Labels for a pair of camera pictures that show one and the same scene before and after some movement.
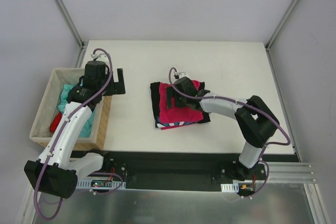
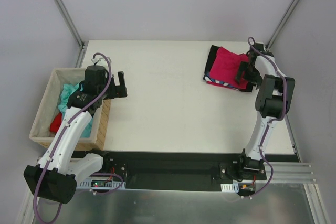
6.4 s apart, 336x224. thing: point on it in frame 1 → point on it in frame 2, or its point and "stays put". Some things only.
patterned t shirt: x=163 y=124 → x=214 y=82
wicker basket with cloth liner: x=48 y=109 stays put
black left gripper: x=117 y=85 stays put
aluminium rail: x=290 y=172 stays put
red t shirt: x=55 y=122 stays put
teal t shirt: x=62 y=103 stays put
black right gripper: x=172 y=98 → x=248 y=72
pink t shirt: x=177 y=115 → x=225 y=67
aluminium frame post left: x=83 y=45 stays put
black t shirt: x=155 y=95 → x=212 y=52
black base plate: x=182 y=170 stays put
